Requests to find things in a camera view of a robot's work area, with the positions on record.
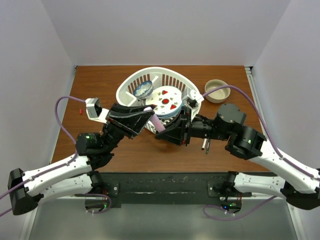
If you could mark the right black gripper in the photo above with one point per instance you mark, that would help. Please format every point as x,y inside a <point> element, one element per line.
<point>179,130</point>

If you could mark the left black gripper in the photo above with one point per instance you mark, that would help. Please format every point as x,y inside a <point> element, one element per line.
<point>129,121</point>

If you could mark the purple highlighter cap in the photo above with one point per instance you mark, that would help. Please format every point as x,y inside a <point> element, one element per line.
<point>149,108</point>

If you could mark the pink highlighter pen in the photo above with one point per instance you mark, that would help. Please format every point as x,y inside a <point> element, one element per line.
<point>157,123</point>

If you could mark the white pen with black tip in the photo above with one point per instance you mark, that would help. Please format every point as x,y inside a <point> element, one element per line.
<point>204,144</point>

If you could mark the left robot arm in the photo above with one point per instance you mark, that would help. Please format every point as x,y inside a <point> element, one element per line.
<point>77,174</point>

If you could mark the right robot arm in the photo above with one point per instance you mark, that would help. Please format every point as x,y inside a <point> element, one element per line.
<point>243,142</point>

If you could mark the blue white patterned bowl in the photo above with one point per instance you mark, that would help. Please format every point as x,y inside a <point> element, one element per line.
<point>143,90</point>

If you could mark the watermelon pattern plate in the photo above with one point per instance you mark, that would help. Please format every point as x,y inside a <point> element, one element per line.
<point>162,91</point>

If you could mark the white plastic dish basket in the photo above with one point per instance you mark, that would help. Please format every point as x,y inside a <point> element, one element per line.
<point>160,77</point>

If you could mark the beige ceramic bowl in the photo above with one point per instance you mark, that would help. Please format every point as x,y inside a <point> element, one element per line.
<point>218,96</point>

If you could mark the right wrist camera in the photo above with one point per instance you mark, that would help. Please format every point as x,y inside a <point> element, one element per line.
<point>193,100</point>

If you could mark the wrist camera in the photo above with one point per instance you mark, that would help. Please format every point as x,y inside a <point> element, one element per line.
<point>95,112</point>
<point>193,100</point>

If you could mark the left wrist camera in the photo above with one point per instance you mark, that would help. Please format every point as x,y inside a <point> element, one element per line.
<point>95,112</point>

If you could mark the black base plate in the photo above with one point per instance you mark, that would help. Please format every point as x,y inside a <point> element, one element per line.
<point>163,188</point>

